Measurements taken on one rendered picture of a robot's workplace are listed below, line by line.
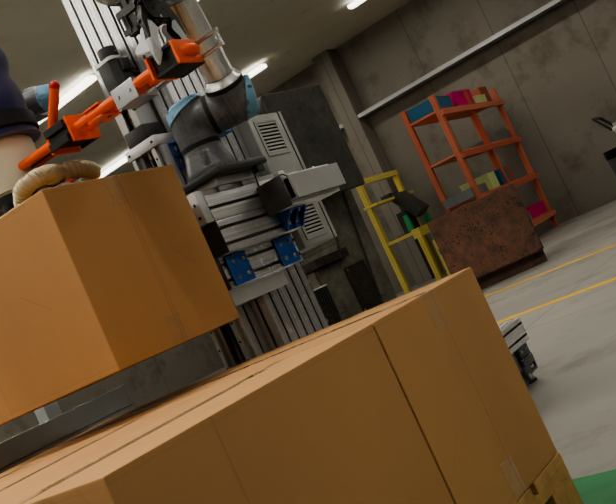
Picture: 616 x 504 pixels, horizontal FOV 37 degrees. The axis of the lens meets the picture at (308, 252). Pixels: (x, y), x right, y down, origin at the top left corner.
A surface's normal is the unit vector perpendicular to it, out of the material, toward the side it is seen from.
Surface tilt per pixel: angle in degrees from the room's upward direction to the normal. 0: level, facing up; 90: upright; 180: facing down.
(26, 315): 90
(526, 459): 90
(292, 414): 90
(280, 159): 90
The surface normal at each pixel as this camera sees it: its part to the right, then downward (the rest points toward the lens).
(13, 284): -0.55, 0.21
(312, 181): 0.74, -0.36
